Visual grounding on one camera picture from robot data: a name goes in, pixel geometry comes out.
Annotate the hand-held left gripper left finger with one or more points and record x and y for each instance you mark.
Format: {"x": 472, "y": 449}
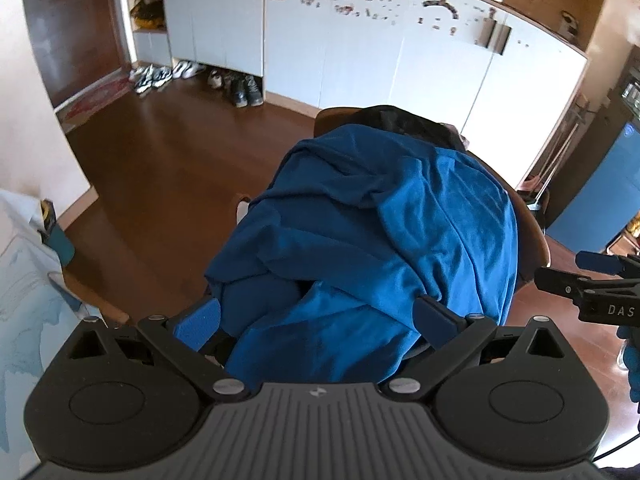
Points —
{"x": 200, "y": 322}

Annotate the blue panel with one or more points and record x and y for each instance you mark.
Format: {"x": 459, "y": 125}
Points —
{"x": 600, "y": 195}

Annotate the white sticker-covered cabinet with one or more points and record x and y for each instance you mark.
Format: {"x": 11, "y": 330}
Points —
{"x": 350, "y": 60}

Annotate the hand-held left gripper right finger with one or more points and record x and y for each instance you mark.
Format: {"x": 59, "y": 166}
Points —
{"x": 440, "y": 322}

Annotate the brown round-backed chair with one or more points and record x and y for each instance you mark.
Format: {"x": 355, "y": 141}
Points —
{"x": 530, "y": 230}

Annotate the red doormat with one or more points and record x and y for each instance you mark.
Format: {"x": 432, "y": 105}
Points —
{"x": 95, "y": 100}

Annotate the teal object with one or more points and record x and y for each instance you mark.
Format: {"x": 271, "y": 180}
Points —
{"x": 62, "y": 245}

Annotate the metal poles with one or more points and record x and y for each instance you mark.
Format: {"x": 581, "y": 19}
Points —
{"x": 555, "y": 160}

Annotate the brown door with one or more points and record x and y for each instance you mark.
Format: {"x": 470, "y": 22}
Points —
{"x": 75, "y": 35}

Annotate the dark garment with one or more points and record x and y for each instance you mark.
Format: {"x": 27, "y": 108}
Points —
{"x": 400, "y": 120}

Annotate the row of shoes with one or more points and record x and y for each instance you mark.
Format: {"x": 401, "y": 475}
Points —
{"x": 240, "y": 90}

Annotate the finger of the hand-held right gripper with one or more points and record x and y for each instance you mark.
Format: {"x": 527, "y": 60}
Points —
{"x": 560, "y": 282}
{"x": 600, "y": 261}

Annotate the dark appliance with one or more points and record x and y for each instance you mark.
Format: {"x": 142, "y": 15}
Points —
{"x": 631, "y": 92}

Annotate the person's right hand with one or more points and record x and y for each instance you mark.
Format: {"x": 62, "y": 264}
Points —
{"x": 634, "y": 375}

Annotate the blue long-sleeved shirt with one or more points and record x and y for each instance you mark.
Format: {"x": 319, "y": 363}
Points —
{"x": 375, "y": 240}

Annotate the yellow and black bag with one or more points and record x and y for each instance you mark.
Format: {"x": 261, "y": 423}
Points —
{"x": 147, "y": 17}

